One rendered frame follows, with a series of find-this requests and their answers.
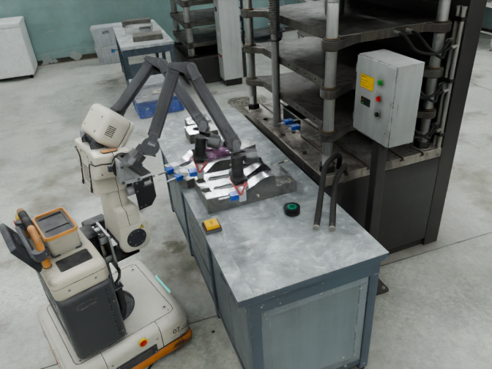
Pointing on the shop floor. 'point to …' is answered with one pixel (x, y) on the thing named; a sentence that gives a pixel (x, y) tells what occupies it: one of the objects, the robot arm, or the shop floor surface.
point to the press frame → (464, 40)
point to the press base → (389, 200)
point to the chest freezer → (15, 49)
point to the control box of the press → (385, 117)
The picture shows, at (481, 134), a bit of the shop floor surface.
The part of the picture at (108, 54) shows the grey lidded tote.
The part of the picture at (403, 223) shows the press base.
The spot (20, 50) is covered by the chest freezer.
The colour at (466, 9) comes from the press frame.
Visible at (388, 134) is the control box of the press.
